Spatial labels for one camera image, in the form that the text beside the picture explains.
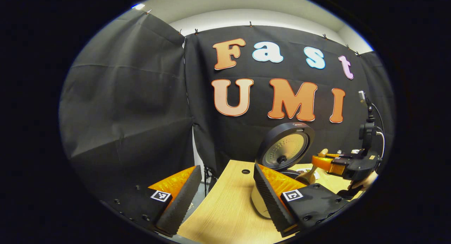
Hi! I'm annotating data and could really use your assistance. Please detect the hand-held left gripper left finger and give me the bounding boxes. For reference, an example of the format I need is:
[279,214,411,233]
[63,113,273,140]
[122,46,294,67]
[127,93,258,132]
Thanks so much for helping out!
[100,165,203,238]

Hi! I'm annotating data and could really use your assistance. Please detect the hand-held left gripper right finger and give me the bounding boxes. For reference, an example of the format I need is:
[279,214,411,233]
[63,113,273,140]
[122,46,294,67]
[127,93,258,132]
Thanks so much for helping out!
[254,164,350,238]

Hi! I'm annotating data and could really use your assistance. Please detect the wooden spoon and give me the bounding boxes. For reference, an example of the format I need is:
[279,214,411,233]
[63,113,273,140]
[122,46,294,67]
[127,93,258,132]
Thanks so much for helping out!
[295,149,329,185]

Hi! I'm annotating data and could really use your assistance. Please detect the black rice cooker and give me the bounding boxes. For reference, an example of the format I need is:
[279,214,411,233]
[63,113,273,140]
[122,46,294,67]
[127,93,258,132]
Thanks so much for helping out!
[251,122,316,219]

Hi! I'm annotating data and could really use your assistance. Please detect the black tripod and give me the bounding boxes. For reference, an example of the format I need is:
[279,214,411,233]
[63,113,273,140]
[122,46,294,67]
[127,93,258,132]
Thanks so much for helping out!
[203,165,219,197]

